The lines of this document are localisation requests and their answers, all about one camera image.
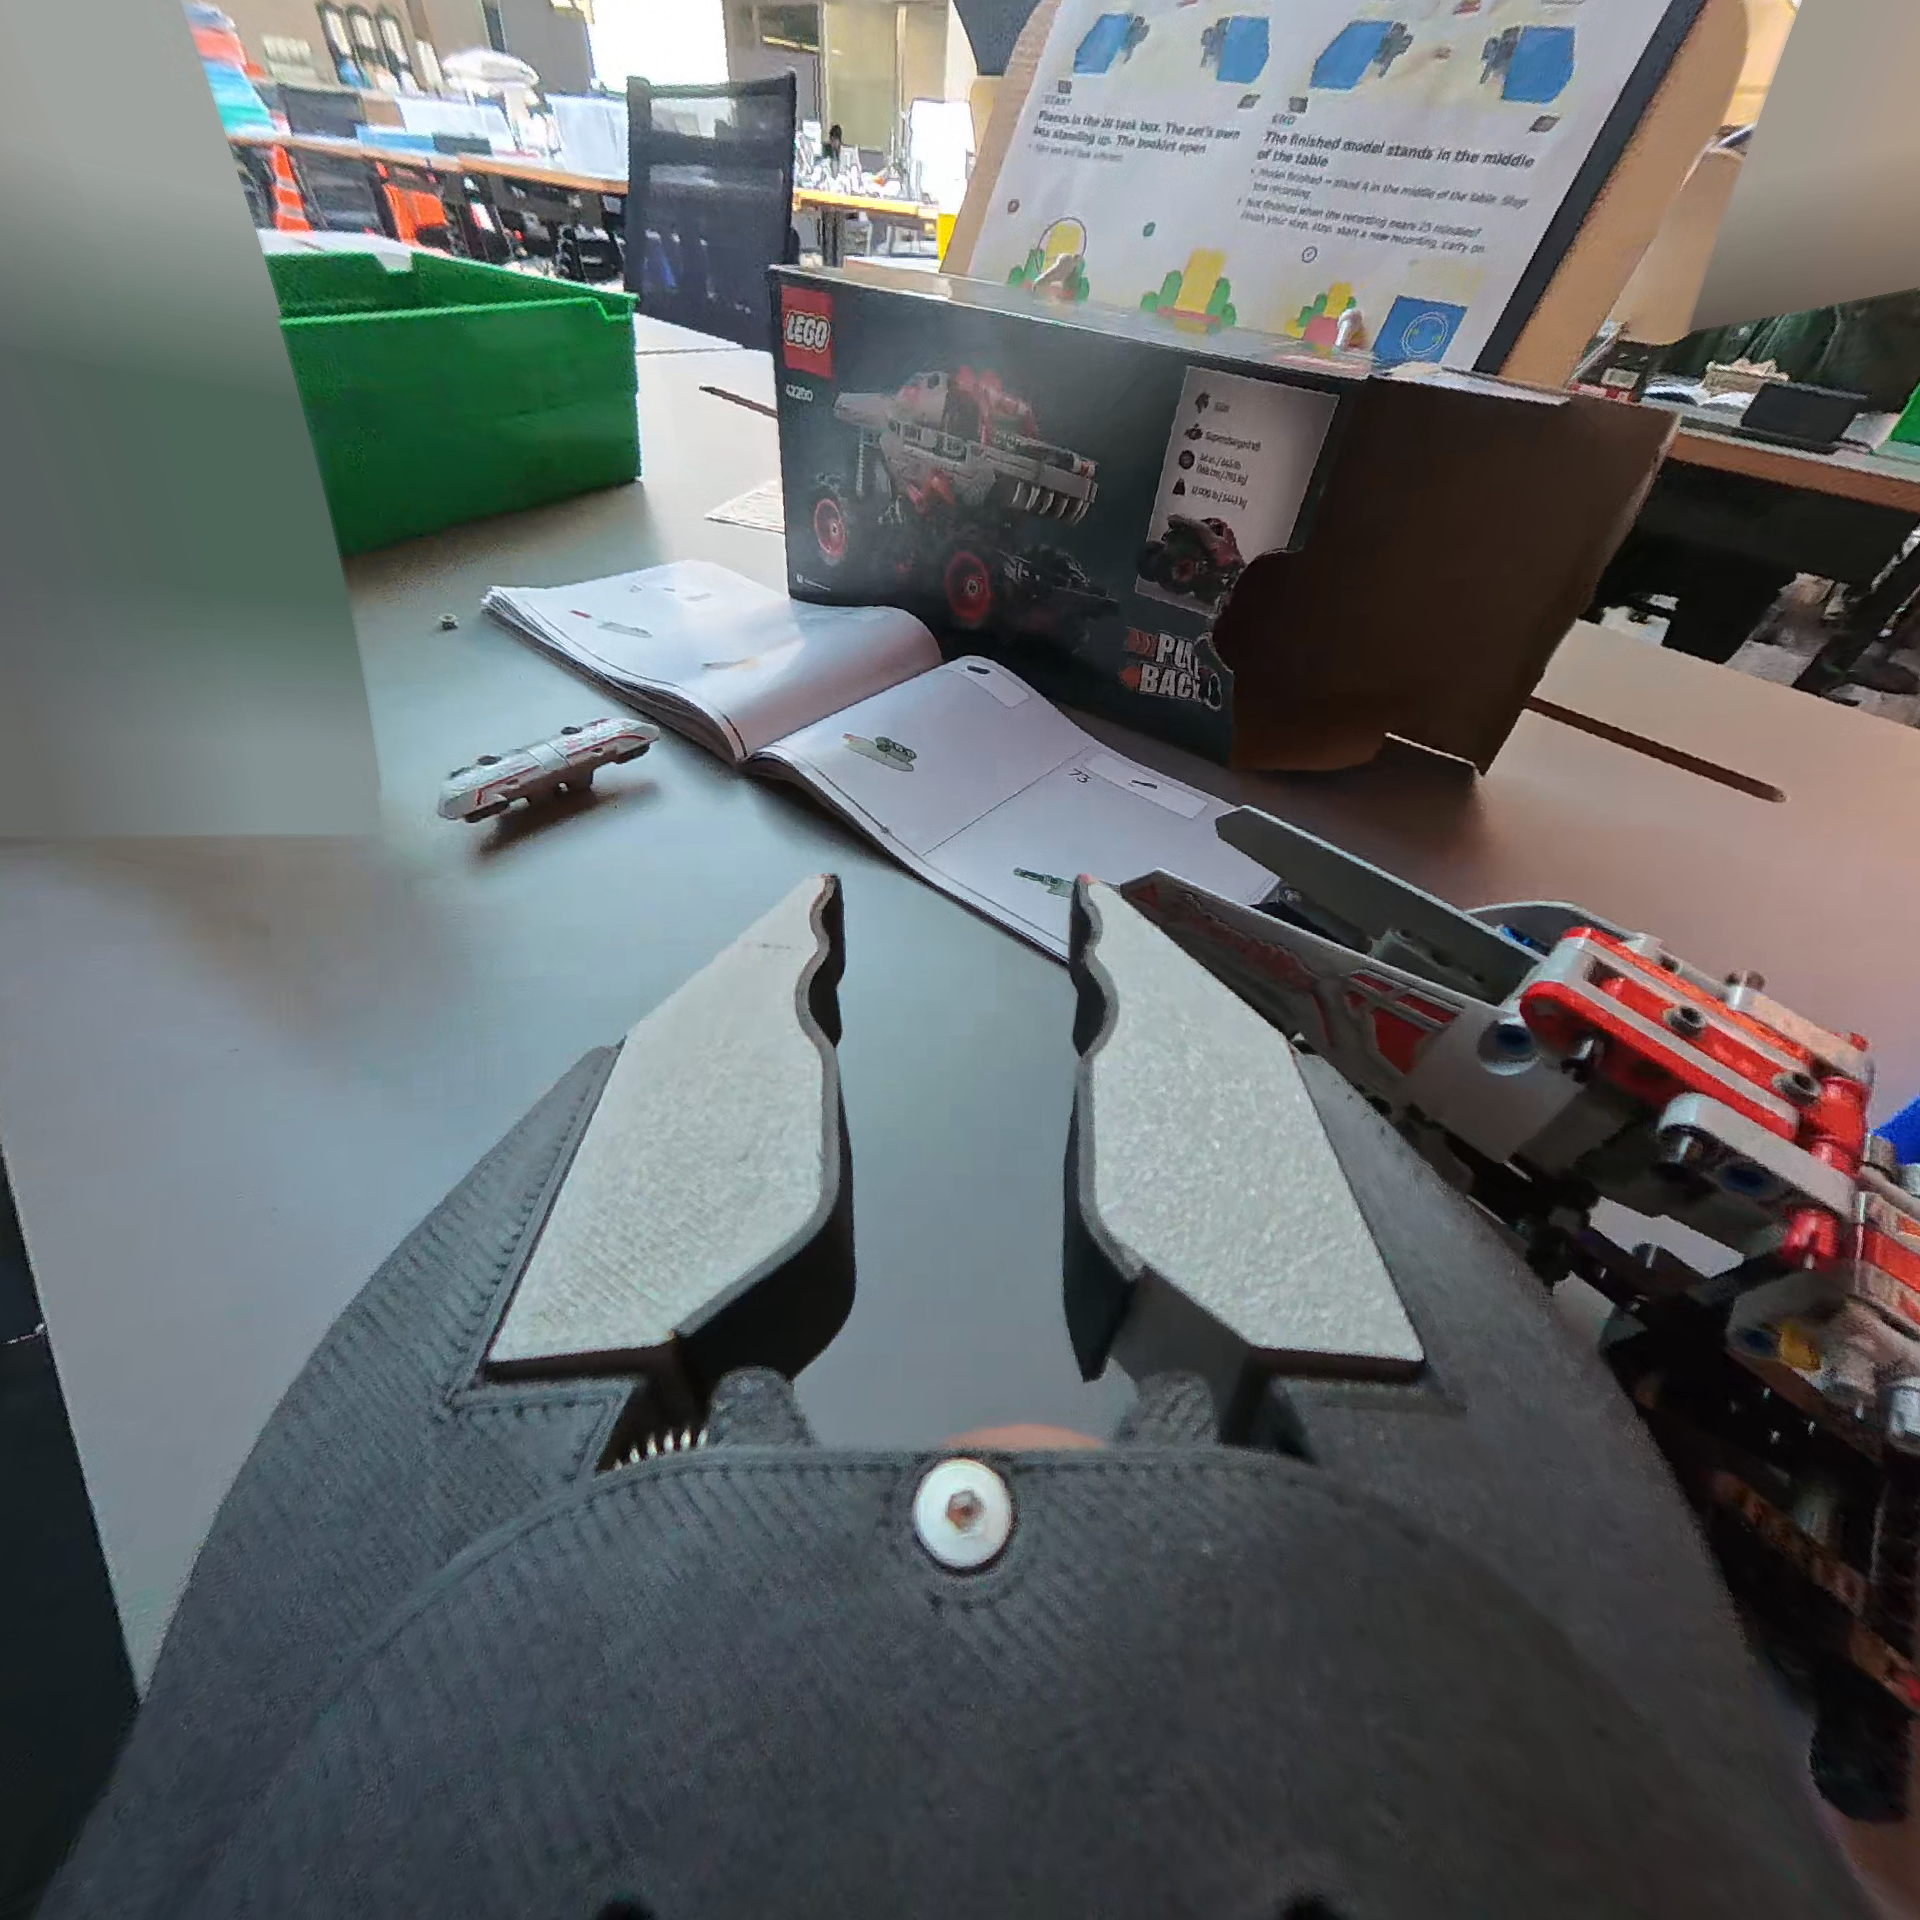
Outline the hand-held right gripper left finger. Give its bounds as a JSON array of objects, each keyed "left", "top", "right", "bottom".
[{"left": 482, "top": 873, "right": 860, "bottom": 1387}]

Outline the white red lego subassembly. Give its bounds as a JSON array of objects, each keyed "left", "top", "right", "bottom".
[{"left": 436, "top": 715, "right": 662, "bottom": 823}]

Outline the red grey lego truck model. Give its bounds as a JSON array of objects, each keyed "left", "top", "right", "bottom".
[{"left": 1121, "top": 807, "right": 1920, "bottom": 1824}]

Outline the green plastic bin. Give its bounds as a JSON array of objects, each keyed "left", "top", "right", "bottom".
[{"left": 262, "top": 245, "right": 645, "bottom": 558}]

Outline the background work table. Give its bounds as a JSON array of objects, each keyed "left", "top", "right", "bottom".
[{"left": 226, "top": 126, "right": 962, "bottom": 287}]

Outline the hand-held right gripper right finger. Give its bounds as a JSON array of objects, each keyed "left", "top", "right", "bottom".
[{"left": 1063, "top": 873, "right": 1426, "bottom": 1442}]

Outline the wooden desk with dark legs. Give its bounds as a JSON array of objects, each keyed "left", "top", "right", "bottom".
[{"left": 1589, "top": 375, "right": 1920, "bottom": 669}]

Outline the white instruction booklet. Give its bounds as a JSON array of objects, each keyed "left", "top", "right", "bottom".
[{"left": 482, "top": 558, "right": 1293, "bottom": 962}]

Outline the black lego set box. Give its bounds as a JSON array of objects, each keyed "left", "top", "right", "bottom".
[{"left": 768, "top": 265, "right": 1678, "bottom": 774}]

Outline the instruction sheet on stand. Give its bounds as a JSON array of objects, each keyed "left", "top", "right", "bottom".
[{"left": 939, "top": 0, "right": 1749, "bottom": 389}]

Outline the printed task sheet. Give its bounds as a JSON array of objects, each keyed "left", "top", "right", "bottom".
[{"left": 967, "top": 0, "right": 1681, "bottom": 370}]

